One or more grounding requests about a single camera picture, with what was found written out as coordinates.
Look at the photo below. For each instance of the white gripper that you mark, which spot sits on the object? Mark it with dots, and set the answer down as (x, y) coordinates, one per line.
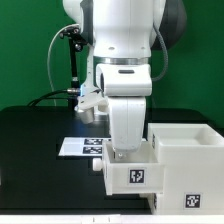
(126, 116)

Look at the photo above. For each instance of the white drawer tray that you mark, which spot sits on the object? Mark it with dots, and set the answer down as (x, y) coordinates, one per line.
(152, 201)
(132, 173)

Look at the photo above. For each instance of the white drawer tray front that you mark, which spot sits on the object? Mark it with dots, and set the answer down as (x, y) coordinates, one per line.
(152, 201)

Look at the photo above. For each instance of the white drawer cabinet box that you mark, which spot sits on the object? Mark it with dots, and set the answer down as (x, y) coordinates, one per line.
(193, 160)

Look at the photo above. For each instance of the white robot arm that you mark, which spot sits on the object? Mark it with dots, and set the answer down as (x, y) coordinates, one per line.
(122, 34)

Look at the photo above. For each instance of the white fiducial marker sheet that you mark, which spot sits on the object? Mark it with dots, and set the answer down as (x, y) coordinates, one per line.
(82, 146)

